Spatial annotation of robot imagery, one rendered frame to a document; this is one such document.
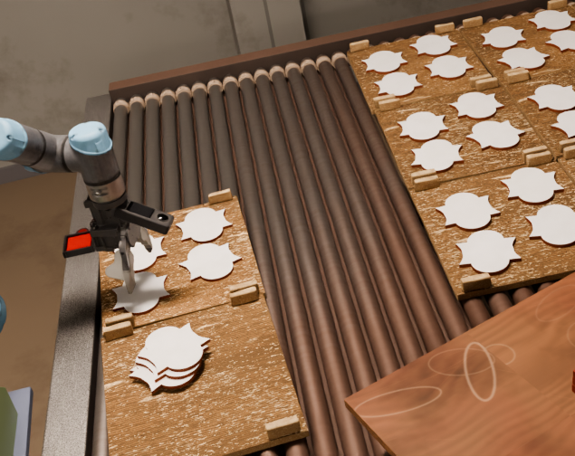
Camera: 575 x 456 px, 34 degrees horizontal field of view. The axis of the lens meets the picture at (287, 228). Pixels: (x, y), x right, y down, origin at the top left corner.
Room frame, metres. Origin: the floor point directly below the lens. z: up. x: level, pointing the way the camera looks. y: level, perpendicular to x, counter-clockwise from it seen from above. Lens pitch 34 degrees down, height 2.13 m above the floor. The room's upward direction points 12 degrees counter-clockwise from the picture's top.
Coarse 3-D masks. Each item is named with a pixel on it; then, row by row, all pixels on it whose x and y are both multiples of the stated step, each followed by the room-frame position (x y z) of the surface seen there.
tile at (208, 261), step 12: (192, 252) 1.74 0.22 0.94; (204, 252) 1.73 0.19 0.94; (216, 252) 1.72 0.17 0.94; (228, 252) 1.71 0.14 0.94; (180, 264) 1.70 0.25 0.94; (192, 264) 1.69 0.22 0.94; (204, 264) 1.68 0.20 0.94; (216, 264) 1.67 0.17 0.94; (228, 264) 1.66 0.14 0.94; (192, 276) 1.65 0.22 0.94; (204, 276) 1.64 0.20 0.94; (216, 276) 1.63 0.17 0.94
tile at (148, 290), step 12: (144, 276) 1.69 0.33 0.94; (120, 288) 1.66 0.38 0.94; (144, 288) 1.64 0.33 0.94; (156, 288) 1.63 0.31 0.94; (120, 300) 1.61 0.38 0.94; (132, 300) 1.61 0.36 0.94; (144, 300) 1.60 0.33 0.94; (156, 300) 1.59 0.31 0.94; (132, 312) 1.57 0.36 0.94; (144, 312) 1.56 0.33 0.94
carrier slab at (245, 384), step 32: (192, 320) 1.51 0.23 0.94; (224, 320) 1.48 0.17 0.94; (256, 320) 1.46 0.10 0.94; (128, 352) 1.45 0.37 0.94; (224, 352) 1.39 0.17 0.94; (256, 352) 1.37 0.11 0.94; (128, 384) 1.36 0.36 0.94; (192, 384) 1.32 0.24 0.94; (224, 384) 1.30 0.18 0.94; (256, 384) 1.28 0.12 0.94; (288, 384) 1.26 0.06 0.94; (128, 416) 1.27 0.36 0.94; (160, 416) 1.25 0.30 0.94; (192, 416) 1.23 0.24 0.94; (224, 416) 1.21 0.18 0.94; (256, 416) 1.20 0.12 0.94; (288, 416) 1.18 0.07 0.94; (128, 448) 1.19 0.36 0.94; (160, 448) 1.17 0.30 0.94; (192, 448) 1.15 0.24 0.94; (224, 448) 1.14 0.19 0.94; (256, 448) 1.13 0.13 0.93
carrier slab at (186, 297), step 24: (240, 216) 1.86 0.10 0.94; (168, 240) 1.82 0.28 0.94; (216, 240) 1.78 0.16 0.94; (240, 240) 1.76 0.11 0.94; (168, 264) 1.72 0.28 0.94; (240, 264) 1.67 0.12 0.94; (168, 288) 1.64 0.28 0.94; (192, 288) 1.62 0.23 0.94; (216, 288) 1.60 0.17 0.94; (120, 312) 1.58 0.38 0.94; (168, 312) 1.55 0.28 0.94; (192, 312) 1.54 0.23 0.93
